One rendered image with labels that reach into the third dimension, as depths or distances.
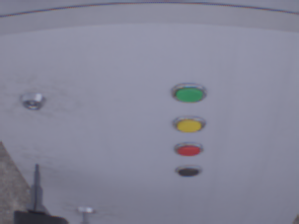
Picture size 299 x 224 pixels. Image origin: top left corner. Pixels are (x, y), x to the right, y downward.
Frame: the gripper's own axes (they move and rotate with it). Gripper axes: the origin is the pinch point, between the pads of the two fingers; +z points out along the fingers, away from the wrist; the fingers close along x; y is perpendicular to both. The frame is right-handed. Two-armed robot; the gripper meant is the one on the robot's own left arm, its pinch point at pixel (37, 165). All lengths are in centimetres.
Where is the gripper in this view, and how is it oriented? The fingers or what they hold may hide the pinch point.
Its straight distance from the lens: 73.7
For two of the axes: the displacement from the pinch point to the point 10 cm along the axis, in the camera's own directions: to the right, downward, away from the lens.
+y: 0.5, 4.5, 8.9
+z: 0.3, -8.9, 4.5
